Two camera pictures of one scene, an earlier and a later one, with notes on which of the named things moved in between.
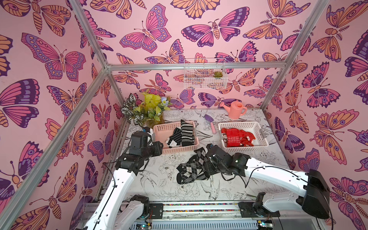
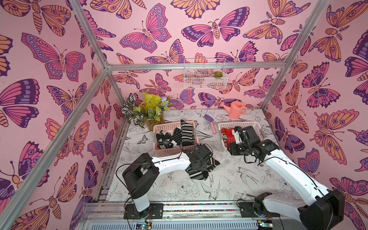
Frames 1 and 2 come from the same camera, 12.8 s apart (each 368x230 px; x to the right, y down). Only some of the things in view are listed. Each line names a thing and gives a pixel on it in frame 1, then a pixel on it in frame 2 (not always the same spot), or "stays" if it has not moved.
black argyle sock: (189, 172) -> (164, 140)
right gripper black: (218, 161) -> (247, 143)
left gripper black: (157, 149) -> (204, 166)
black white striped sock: (187, 137) stays
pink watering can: (235, 109) stays
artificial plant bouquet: (148, 111) stays
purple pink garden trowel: (210, 119) stays
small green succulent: (218, 74) stays
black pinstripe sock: (175, 139) stays
